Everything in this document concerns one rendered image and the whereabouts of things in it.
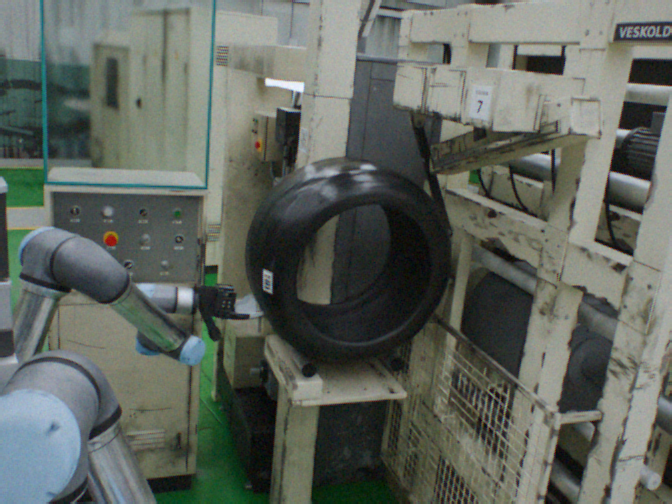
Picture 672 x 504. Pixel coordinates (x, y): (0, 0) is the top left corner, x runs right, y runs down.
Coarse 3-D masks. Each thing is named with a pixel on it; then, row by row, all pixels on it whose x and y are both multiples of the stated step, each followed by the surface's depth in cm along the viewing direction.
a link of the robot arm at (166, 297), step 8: (144, 288) 176; (152, 288) 177; (160, 288) 178; (168, 288) 179; (176, 288) 181; (152, 296) 176; (160, 296) 177; (168, 296) 178; (176, 296) 179; (160, 304) 177; (168, 304) 178; (176, 304) 179; (168, 312) 180
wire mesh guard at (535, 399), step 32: (448, 352) 208; (480, 352) 189; (448, 384) 208; (480, 384) 190; (512, 384) 174; (416, 416) 229; (448, 416) 207; (384, 448) 254; (448, 448) 207; (512, 448) 175; (448, 480) 207; (544, 480) 162
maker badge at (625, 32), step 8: (616, 24) 161; (624, 24) 159; (632, 24) 157; (640, 24) 154; (648, 24) 152; (656, 24) 150; (664, 24) 148; (616, 32) 161; (624, 32) 159; (632, 32) 157; (640, 32) 154; (648, 32) 152; (656, 32) 150; (664, 32) 148; (616, 40) 161; (624, 40) 159; (632, 40) 157; (640, 40) 154; (648, 40) 152; (656, 40) 150; (664, 40) 148
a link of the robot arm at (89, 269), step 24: (72, 240) 145; (72, 264) 141; (96, 264) 143; (72, 288) 145; (96, 288) 144; (120, 288) 147; (120, 312) 153; (144, 312) 156; (168, 336) 165; (192, 336) 173; (192, 360) 171
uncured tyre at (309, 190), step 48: (288, 192) 183; (336, 192) 176; (384, 192) 180; (288, 240) 175; (432, 240) 189; (288, 288) 178; (384, 288) 221; (432, 288) 193; (288, 336) 186; (336, 336) 212; (384, 336) 194
